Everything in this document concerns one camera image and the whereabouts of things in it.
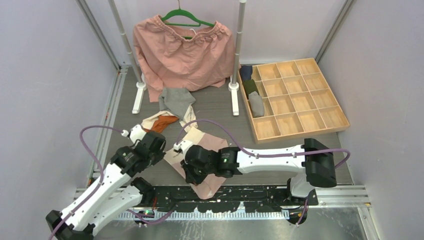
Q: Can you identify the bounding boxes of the pink shorts on hanger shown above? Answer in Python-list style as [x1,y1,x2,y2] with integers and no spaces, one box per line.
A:
[133,15,235,103]

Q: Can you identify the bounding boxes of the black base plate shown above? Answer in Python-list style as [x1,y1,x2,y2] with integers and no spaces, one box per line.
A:
[136,185,305,213]

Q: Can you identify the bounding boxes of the grey underwear cream waistband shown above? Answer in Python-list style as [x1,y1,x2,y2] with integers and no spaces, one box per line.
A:
[248,91,265,118]
[158,87,196,126]

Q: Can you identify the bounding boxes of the dark blue rolled garment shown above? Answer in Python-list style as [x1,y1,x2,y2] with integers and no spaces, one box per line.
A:
[239,65,253,82]

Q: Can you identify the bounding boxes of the dark green rolled garment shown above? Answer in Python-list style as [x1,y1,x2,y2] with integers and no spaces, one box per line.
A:
[242,79,259,97]

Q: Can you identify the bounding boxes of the wooden compartment tray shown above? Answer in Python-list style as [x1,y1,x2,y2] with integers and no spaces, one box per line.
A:
[237,58,350,144]

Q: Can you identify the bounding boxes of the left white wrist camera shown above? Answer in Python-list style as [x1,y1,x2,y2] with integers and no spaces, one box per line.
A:
[120,124,147,144]

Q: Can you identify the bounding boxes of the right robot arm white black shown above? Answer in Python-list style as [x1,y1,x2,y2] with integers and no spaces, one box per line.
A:
[173,138,337,205]

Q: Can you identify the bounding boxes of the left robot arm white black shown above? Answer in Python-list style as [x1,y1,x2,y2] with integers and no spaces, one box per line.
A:
[46,129,166,240]

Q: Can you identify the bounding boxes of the orange underwear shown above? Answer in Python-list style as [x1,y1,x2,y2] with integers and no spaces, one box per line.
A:
[141,110,179,133]

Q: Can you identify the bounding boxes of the green clothes hanger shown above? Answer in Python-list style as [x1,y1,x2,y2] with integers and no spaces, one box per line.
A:
[161,0,217,40]

